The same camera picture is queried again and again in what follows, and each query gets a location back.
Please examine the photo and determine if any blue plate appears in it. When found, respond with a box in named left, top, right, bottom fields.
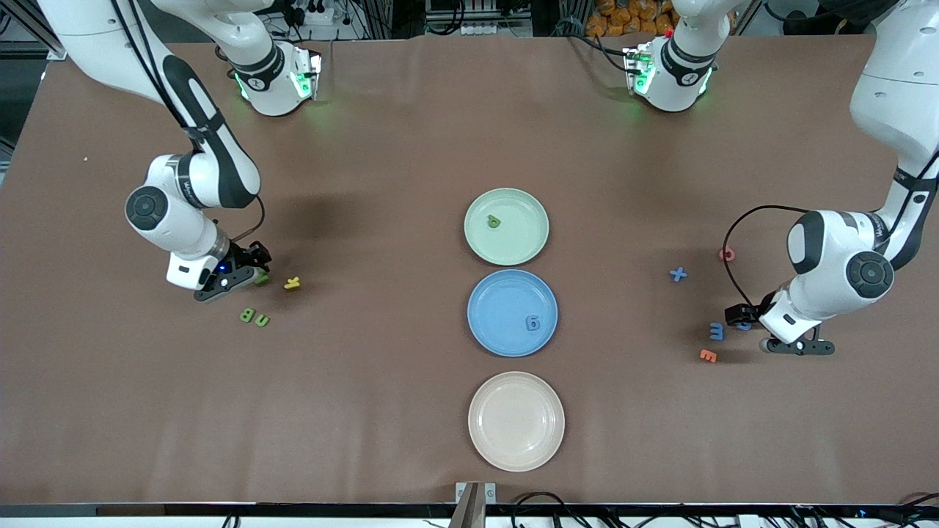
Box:
left=467, top=269, right=559, bottom=358

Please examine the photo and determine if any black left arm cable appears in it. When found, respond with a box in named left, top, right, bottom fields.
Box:
left=722, top=205, right=811, bottom=309

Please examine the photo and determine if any grey metal equipment rack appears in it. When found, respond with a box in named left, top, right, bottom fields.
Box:
left=425, top=0, right=533, bottom=37

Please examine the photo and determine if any white power strip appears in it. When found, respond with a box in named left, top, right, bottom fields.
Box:
left=282, top=0, right=337, bottom=27

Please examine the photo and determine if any metal table edge bracket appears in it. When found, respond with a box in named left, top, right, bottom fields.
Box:
left=449, top=481, right=497, bottom=528

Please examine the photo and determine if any light green plate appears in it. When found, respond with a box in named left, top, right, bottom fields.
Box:
left=464, top=188, right=550, bottom=266

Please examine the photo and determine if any beige plate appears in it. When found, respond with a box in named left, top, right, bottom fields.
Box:
left=468, top=371, right=566, bottom=472

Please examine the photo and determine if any orange objects heap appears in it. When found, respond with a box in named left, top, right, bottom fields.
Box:
left=585, top=0, right=679, bottom=39

